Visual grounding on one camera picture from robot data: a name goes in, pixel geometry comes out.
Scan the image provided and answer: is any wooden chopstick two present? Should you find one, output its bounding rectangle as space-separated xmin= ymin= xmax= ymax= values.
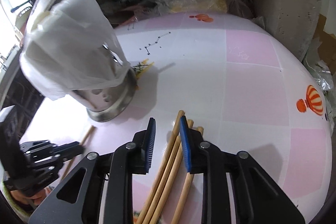
xmin=60 ymin=126 xmax=96 ymax=180

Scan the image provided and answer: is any white plastic soup spoon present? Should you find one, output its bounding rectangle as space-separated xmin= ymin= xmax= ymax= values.
xmin=35 ymin=11 xmax=50 ymax=25

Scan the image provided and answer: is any person's left hand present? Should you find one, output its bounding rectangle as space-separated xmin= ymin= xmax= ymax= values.
xmin=10 ymin=186 xmax=53 ymax=206

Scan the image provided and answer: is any wooden chopstick four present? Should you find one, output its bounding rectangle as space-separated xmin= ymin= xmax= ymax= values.
xmin=137 ymin=111 xmax=184 ymax=223

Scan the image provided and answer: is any steel utensil holder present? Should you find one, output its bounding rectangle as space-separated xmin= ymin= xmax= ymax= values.
xmin=70 ymin=69 xmax=137 ymax=122

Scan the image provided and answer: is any wooden chopstick five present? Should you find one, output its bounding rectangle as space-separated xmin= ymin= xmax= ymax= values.
xmin=148 ymin=126 xmax=204 ymax=224

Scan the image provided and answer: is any wooden chopstick three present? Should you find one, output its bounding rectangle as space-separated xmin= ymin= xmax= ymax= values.
xmin=136 ymin=110 xmax=185 ymax=223

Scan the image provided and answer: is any white plastic bag liner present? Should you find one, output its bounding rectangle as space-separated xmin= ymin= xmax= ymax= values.
xmin=20 ymin=0 xmax=130 ymax=100

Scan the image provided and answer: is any cardboard box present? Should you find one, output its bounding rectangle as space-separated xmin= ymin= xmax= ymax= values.
xmin=314 ymin=14 xmax=335 ymax=64

